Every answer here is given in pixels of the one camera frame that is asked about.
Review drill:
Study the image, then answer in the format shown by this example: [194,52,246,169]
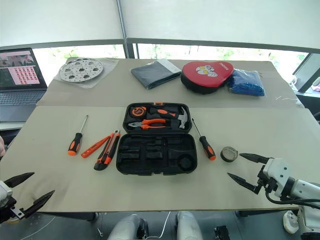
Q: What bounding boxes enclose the grey folded cloth in bag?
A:
[130,58,182,90]

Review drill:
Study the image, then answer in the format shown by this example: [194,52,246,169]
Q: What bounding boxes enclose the orange handled pliers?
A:
[128,118,168,131]

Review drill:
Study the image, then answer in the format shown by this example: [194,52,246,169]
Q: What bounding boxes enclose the grey window frame post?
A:
[116,0,130,60]

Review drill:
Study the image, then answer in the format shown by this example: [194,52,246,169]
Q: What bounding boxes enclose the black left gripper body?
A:
[0,204,26,225]

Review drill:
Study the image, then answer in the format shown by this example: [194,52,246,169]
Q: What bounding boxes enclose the orange black utility knife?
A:
[93,129,121,172]

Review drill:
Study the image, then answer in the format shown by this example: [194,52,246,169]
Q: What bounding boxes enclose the black electrical tape roll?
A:
[220,146,239,163]

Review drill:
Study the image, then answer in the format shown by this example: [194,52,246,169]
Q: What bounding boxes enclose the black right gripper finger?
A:
[226,172,261,196]
[239,152,273,165]

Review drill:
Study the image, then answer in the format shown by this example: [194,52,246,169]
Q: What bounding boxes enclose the beige paper table cover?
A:
[0,104,320,213]
[37,57,305,109]

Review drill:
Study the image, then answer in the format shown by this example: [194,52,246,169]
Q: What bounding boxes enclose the small black floor device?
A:
[214,225,230,240]

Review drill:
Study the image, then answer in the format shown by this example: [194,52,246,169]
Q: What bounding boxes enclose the orange voltage tester pen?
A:
[80,133,115,159]

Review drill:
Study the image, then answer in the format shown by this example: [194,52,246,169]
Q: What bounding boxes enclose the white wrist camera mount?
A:
[0,180,13,209]
[262,157,291,198]

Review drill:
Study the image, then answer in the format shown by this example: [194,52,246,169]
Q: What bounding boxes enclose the orange black tape measure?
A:
[130,105,148,118]

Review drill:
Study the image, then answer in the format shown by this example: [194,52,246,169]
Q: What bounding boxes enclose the open laptop computer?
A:
[0,47,48,123]

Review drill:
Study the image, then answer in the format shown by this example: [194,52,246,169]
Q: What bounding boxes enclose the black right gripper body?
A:
[255,164,279,194]

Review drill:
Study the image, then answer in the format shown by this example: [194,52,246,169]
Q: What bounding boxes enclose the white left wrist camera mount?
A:
[0,180,13,209]

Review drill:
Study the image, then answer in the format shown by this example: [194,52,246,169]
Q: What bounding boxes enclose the silver rounded robot leg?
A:
[176,211,204,240]
[107,213,149,240]

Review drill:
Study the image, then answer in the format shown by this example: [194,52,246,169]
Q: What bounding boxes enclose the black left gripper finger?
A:
[4,171,35,189]
[23,189,56,219]

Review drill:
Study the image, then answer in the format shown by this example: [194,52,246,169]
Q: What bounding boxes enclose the claw hammer orange black handle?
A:
[149,104,191,130]

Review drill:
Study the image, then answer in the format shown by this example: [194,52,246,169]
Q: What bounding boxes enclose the thin shaft orange black screwdriver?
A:
[191,117,216,161]

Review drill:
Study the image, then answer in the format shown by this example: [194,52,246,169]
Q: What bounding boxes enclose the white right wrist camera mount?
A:
[262,157,291,198]

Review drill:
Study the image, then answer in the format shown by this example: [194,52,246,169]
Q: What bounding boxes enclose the perforated steel steamer plate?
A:
[59,57,104,83]

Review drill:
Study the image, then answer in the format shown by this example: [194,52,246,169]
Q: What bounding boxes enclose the thick shaft orange black screwdriver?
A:
[67,114,89,157]

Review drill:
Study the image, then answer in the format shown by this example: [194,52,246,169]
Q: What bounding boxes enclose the red heart shaped pad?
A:
[180,61,236,95]

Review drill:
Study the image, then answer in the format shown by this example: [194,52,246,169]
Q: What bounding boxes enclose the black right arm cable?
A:
[264,191,320,211]

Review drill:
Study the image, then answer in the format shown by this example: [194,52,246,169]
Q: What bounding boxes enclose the thin white cable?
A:
[158,211,171,239]

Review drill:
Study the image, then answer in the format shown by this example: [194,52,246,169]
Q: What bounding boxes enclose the black plastic case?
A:
[115,101,198,177]

